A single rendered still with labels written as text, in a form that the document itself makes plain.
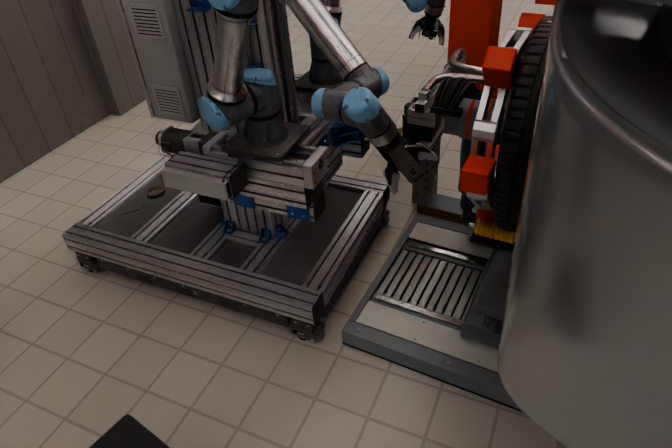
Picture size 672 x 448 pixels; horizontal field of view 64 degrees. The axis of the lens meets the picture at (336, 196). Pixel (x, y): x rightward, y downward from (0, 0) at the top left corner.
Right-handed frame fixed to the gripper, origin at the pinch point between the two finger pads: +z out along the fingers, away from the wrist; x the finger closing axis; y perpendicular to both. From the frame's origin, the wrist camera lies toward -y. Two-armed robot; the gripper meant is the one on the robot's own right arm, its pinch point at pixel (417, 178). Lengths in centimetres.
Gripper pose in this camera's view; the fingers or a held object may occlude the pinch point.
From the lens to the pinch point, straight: 146.7
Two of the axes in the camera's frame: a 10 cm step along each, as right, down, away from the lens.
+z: 4.8, 4.4, 7.6
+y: -4.3, -6.3, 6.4
